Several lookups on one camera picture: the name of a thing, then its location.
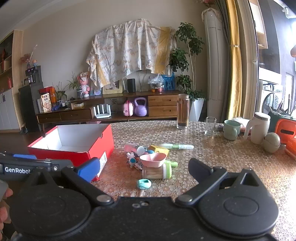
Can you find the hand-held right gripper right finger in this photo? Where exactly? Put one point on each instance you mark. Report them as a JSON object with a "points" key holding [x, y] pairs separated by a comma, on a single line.
{"points": [[198, 170]]}

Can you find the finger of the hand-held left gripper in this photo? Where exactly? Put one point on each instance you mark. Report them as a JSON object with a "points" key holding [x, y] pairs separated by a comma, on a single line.
{"points": [[24, 156]]}

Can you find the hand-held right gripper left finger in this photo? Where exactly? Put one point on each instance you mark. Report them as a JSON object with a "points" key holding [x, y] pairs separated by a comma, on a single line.
{"points": [[89, 169]]}

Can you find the red cardboard box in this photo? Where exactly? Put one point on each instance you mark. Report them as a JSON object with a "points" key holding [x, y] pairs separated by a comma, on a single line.
{"points": [[101, 141]]}

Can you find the white and green pen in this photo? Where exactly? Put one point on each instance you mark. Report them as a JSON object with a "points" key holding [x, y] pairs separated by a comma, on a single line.
{"points": [[178, 146]]}

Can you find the toothpick jar with green lid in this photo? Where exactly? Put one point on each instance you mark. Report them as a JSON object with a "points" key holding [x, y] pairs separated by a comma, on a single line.
{"points": [[155, 173]]}

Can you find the small yellow box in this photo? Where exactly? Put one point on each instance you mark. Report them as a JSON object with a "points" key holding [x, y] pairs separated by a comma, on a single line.
{"points": [[159, 149]]}

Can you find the small astronaut toy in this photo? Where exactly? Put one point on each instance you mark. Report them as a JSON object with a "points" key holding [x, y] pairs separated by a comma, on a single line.
{"points": [[133, 160]]}

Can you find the pink funnel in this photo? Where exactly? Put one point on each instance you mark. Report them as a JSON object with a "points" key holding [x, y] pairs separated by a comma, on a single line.
{"points": [[152, 159]]}

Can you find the small pink bottle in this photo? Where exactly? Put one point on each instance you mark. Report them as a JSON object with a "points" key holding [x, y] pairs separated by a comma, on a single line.
{"points": [[131, 147]]}

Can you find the small blue toy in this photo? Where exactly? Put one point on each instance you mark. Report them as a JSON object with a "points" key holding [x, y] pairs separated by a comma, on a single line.
{"points": [[149, 152]]}

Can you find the teal tape dispenser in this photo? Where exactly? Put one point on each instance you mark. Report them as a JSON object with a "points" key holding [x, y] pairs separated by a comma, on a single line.
{"points": [[143, 183]]}

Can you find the person's left hand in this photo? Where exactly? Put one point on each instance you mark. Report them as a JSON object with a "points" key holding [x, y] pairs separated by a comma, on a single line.
{"points": [[5, 214]]}

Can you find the clear drinking glass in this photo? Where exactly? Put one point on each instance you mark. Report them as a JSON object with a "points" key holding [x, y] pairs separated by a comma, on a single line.
{"points": [[210, 126]]}

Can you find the green mug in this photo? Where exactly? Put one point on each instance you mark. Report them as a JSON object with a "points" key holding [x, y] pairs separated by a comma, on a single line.
{"points": [[231, 131]]}

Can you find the black water dispenser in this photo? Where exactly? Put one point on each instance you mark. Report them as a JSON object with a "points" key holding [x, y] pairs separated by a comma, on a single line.
{"points": [[30, 99]]}

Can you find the printed snack bag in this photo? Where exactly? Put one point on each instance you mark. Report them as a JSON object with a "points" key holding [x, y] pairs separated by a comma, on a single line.
{"points": [[45, 103]]}

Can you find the white router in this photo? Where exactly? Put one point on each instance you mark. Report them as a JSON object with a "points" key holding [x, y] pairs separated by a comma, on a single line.
{"points": [[101, 112]]}

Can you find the tall glass tea bottle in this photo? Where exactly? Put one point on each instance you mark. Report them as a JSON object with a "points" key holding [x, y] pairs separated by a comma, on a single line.
{"points": [[183, 111]]}

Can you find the white planter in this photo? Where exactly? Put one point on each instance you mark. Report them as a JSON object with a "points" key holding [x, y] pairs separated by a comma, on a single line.
{"points": [[198, 109]]}

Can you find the white and yellow box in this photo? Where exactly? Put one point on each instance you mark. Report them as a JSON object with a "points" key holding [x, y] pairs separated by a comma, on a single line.
{"points": [[78, 105]]}

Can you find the pink toy suitcase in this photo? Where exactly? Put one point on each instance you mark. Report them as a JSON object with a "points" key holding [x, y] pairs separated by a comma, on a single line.
{"points": [[128, 109]]}

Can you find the small potted plant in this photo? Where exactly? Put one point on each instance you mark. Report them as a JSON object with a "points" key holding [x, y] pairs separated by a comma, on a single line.
{"points": [[76, 84], [60, 93]]}

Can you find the white jug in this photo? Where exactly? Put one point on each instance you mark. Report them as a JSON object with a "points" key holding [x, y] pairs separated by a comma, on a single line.
{"points": [[259, 128]]}

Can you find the wooden TV cabinet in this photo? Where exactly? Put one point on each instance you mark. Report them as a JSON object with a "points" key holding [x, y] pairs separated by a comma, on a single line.
{"points": [[159, 105]]}

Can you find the pale green round lid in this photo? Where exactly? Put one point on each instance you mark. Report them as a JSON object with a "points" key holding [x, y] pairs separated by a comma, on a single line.
{"points": [[272, 142]]}

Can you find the purple kettlebell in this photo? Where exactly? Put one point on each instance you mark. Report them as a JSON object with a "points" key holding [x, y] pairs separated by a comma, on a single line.
{"points": [[141, 107]]}

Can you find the pink doll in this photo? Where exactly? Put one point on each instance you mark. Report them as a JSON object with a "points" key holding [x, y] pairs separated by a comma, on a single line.
{"points": [[84, 84]]}

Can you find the green utensil holder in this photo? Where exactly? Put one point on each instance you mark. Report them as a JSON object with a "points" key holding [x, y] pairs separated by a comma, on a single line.
{"points": [[274, 117]]}

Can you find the black speaker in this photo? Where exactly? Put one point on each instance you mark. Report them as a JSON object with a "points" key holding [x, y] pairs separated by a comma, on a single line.
{"points": [[131, 85]]}

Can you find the orange plastic container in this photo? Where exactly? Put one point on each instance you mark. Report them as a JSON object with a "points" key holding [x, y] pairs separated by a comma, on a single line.
{"points": [[291, 148]]}

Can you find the orange tissue box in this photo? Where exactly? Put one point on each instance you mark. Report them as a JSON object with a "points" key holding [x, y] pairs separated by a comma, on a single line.
{"points": [[286, 129]]}

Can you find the clear plastic bag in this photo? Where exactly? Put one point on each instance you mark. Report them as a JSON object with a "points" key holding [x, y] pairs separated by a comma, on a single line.
{"points": [[156, 81]]}

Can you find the white washing machine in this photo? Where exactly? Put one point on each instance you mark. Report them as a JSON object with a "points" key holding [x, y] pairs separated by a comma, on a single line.
{"points": [[270, 99]]}

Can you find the white tower air conditioner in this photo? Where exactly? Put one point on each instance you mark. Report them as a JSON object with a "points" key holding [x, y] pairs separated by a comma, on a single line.
{"points": [[215, 60]]}

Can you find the tall green houseplant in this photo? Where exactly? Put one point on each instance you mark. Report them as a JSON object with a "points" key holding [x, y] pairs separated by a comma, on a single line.
{"points": [[185, 58]]}

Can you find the yellow curtain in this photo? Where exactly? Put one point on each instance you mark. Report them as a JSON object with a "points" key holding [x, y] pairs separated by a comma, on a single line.
{"points": [[234, 58]]}

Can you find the patterned cloth cover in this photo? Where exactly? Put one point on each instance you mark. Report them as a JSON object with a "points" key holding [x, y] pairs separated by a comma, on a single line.
{"points": [[129, 51]]}

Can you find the cream picture frame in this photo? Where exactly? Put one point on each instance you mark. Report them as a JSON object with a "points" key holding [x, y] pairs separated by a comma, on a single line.
{"points": [[112, 87]]}

